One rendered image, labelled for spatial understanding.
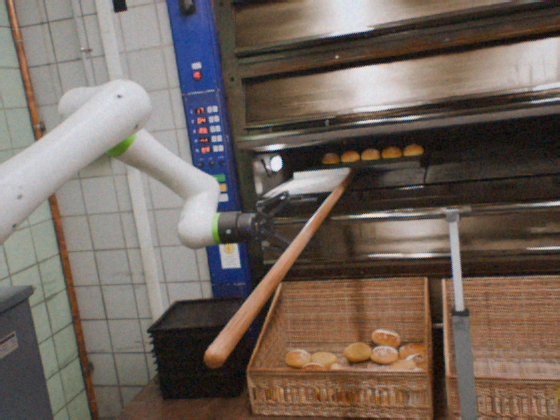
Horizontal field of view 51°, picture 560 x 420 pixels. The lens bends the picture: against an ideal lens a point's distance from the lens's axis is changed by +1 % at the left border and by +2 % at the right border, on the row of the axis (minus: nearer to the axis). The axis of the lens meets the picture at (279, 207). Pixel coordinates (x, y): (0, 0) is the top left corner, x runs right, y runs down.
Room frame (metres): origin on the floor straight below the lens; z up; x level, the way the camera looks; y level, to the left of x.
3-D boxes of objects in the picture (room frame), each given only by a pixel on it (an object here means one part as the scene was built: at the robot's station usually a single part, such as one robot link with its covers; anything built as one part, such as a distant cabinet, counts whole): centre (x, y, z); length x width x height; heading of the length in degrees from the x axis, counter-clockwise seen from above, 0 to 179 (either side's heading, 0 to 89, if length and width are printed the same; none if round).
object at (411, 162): (2.68, -0.39, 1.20); 0.55 x 0.36 x 0.03; 75
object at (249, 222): (1.58, 0.07, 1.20); 0.09 x 0.07 x 0.08; 74
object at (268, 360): (1.83, -0.16, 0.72); 0.56 x 0.49 x 0.28; 74
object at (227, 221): (1.61, 0.14, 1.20); 0.12 x 0.06 x 0.09; 164
